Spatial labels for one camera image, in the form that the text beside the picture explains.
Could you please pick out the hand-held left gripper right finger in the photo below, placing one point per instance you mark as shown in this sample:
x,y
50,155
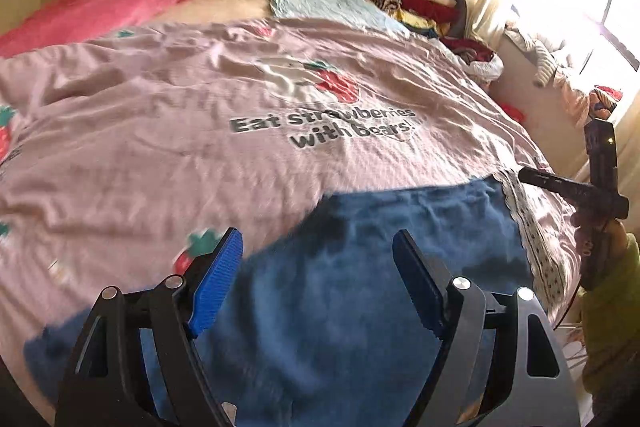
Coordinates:
x,y
417,282

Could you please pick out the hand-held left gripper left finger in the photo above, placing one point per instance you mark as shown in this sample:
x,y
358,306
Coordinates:
x,y
220,279

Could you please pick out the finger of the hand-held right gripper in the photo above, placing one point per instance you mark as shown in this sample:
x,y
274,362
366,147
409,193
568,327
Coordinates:
x,y
550,182

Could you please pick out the beige blanket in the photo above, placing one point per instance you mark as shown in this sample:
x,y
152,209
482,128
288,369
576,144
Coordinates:
x,y
225,2

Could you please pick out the red crumpled garment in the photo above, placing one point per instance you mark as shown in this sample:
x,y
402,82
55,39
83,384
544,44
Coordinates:
x,y
467,49

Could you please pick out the clothes on windowsill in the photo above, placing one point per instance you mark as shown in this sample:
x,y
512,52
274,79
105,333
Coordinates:
x,y
550,62

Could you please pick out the person's right hand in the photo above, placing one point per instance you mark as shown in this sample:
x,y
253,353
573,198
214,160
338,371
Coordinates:
x,y
582,232

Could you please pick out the pink strawberry printed bedsheet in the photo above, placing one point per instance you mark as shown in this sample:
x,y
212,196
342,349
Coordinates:
x,y
175,132

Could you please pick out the light blue knit cloth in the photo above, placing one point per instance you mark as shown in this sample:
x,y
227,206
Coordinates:
x,y
325,7

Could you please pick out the white crumpled garment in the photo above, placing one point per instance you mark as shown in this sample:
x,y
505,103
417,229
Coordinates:
x,y
487,69

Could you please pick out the person's right forearm green sleeve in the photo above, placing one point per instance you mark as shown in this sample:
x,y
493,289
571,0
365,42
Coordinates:
x,y
612,317

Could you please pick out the blue denim pants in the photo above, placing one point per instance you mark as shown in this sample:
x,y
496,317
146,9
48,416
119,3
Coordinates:
x,y
340,287

